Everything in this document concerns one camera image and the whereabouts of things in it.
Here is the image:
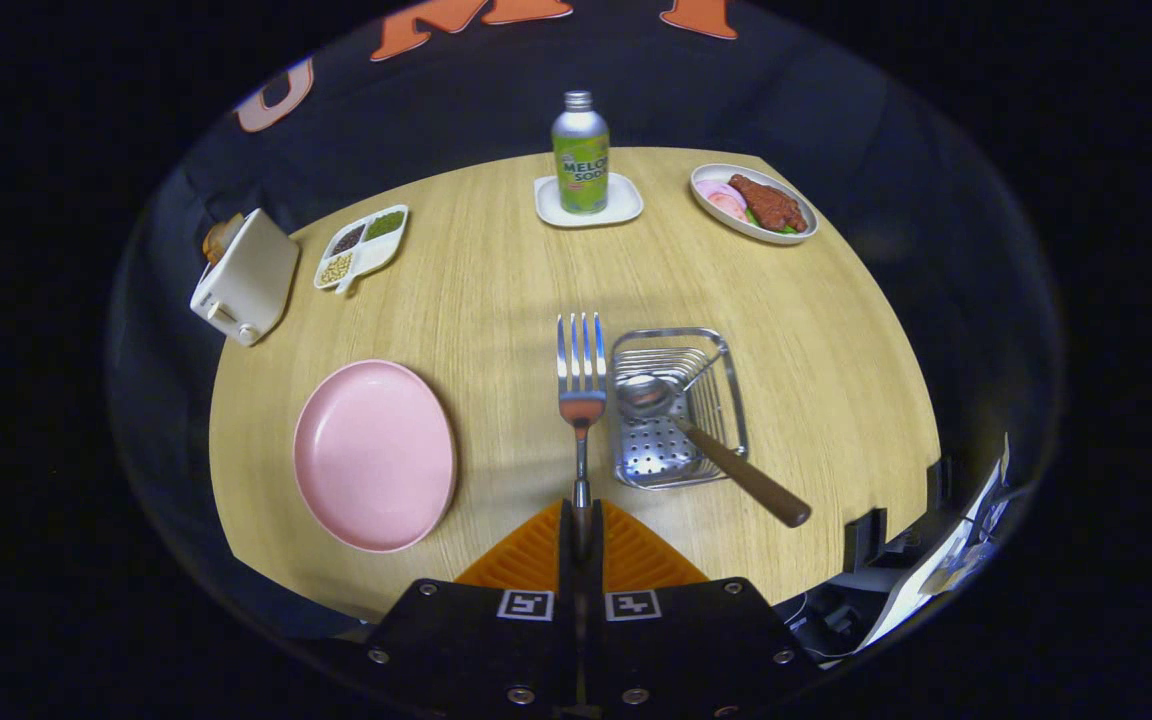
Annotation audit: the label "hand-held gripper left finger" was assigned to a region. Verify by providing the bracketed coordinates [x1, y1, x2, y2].
[366, 498, 582, 716]

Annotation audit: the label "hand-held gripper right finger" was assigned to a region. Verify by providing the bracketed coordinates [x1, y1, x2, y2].
[581, 498, 822, 716]

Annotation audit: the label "wooden-handled metal fork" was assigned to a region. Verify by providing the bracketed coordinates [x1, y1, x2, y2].
[556, 312, 608, 561]

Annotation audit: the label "wooden-handled metal spoon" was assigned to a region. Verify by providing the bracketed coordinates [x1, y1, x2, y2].
[616, 373, 813, 529]

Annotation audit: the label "pink round plate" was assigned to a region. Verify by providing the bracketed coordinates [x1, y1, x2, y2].
[293, 359, 458, 554]

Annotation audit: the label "black stand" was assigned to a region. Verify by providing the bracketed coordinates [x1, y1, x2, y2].
[841, 458, 947, 576]

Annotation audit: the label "white square coaster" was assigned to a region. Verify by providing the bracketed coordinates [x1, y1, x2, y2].
[534, 172, 644, 229]

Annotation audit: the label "white divided bean dish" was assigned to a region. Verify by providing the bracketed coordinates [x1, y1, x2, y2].
[313, 204, 410, 296]

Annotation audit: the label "white oval food plate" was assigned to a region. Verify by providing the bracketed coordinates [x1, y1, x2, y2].
[690, 164, 820, 246]

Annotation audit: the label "pink ham slices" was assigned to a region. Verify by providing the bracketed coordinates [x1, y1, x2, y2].
[696, 179, 749, 223]

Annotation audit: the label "red-brown meat piece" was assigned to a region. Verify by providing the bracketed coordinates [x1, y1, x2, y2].
[729, 174, 808, 234]

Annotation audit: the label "green soda bottle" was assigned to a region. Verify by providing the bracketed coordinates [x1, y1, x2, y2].
[551, 90, 611, 216]

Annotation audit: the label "white toaster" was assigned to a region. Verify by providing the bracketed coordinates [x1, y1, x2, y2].
[190, 208, 301, 348]

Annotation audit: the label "brown toast slice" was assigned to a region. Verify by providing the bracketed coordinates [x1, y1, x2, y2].
[202, 213, 245, 263]

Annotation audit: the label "metal wire basket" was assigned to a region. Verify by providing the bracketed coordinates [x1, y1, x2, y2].
[609, 327, 749, 491]

